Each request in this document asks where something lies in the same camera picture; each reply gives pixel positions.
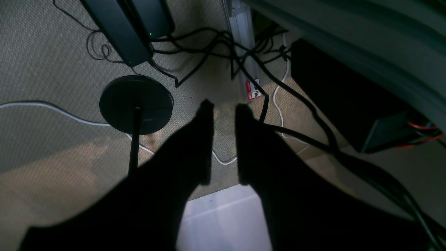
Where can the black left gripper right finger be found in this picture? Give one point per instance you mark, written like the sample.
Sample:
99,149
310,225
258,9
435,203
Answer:
303,211

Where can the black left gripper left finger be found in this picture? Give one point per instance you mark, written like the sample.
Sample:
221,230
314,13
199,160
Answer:
144,211

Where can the black round stand base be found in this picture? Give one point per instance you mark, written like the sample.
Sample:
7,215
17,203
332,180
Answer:
136,105

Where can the black power adapter brick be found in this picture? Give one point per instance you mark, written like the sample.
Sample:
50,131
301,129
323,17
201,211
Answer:
131,25

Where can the silver aluminium table leg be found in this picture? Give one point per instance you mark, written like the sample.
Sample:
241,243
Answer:
238,17

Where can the black box with red wires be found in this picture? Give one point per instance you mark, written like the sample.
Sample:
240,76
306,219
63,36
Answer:
369,117

